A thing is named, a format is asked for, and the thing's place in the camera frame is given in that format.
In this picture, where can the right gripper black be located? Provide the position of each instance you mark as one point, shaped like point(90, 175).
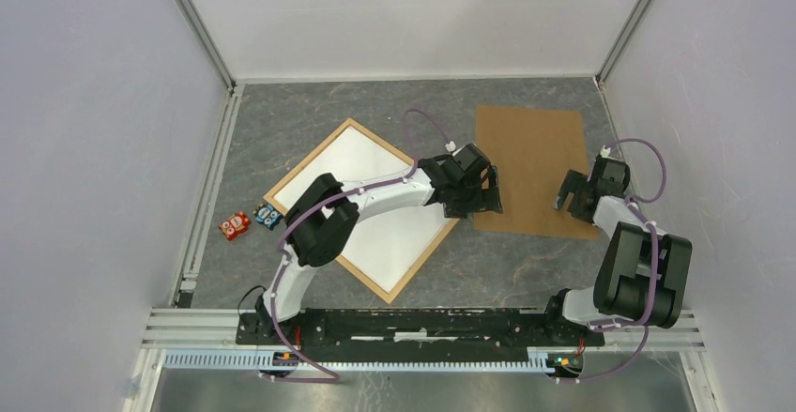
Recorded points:
point(572, 183)

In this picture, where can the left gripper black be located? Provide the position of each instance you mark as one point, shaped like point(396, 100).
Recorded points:
point(453, 209)

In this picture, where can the brown cardboard backing board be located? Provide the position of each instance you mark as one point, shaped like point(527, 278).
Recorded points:
point(533, 150)

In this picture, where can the wooden picture frame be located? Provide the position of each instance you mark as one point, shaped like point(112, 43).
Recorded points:
point(292, 179)

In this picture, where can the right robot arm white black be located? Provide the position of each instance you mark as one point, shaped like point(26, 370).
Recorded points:
point(642, 278)

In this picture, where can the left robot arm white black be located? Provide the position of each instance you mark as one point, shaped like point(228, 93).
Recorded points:
point(320, 223)

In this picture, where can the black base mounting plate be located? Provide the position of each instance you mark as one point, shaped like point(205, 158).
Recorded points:
point(418, 335)

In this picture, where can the blue owl toy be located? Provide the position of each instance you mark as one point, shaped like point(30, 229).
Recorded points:
point(267, 215)

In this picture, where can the red small toy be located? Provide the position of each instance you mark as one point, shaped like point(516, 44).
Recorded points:
point(236, 224)

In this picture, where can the right aluminium corner post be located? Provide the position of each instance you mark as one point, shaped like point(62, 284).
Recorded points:
point(626, 33)

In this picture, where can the aluminium corner post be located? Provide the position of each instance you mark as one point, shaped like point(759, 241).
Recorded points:
point(195, 22)
point(626, 33)

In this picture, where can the toothed aluminium rail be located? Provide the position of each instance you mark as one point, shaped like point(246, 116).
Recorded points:
point(272, 361)

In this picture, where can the left aluminium corner post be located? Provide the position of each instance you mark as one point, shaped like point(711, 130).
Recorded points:
point(195, 22)

